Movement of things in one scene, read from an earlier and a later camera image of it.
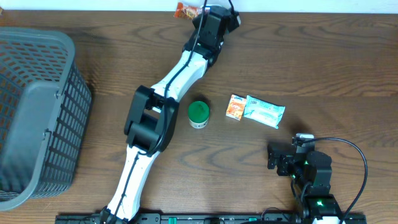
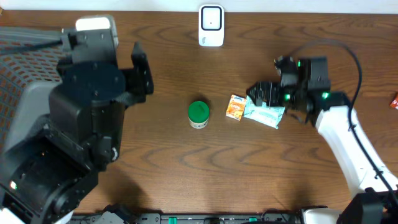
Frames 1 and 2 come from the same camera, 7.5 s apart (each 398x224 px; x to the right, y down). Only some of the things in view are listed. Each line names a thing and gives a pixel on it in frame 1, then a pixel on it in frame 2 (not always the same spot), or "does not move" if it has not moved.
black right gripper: (286, 157) → (273, 87)
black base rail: (354, 218) does not move
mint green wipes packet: (263, 112) does not move
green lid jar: (198, 114) does not move
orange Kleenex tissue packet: (236, 107) does not move
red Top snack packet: (187, 12) → (394, 104)
